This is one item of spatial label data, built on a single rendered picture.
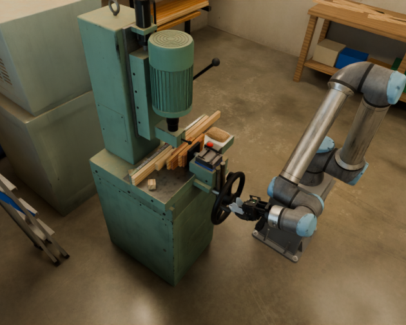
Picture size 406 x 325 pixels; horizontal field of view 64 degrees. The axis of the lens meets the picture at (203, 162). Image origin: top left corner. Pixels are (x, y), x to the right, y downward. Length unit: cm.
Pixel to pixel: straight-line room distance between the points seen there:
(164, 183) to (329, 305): 137
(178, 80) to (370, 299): 187
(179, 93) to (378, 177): 233
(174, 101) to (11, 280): 166
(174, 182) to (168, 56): 58
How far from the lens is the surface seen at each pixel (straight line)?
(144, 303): 220
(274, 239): 243
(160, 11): 420
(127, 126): 159
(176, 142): 152
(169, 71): 128
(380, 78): 144
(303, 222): 128
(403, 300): 261
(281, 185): 140
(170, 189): 149
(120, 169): 175
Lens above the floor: 203
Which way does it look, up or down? 44 degrees down
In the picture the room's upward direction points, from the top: 4 degrees clockwise
